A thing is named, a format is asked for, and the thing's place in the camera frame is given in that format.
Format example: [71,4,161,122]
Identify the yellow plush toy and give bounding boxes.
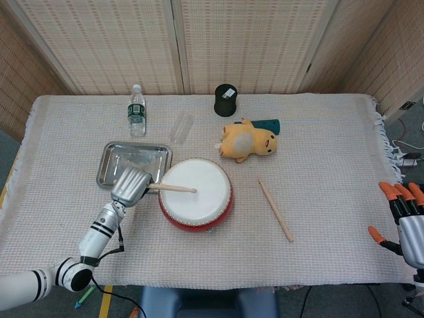
[218,117,278,164]

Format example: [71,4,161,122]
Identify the silver right hand orange fingertips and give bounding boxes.
[367,181,424,269]

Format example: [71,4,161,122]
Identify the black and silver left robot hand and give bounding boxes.
[110,166,154,208]

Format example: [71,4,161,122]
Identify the red drum white skin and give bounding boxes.
[158,158,235,233]

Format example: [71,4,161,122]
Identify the black mesh pen holder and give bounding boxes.
[213,83,239,117]

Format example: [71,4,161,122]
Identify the white woven tablecloth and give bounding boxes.
[0,93,410,292]

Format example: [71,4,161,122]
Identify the clear plastic cup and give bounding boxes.
[169,112,193,144]

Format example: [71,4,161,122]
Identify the clear water bottle green label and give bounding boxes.
[127,84,147,138]

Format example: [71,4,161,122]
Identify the wooden drumstick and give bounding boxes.
[147,183,197,193]
[258,179,295,242]

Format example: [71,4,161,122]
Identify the green pen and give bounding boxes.
[74,286,97,309]

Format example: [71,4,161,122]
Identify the bamboo folding screen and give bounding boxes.
[0,0,424,142]

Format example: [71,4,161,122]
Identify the rectangular steel tray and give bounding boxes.
[95,141,174,192]

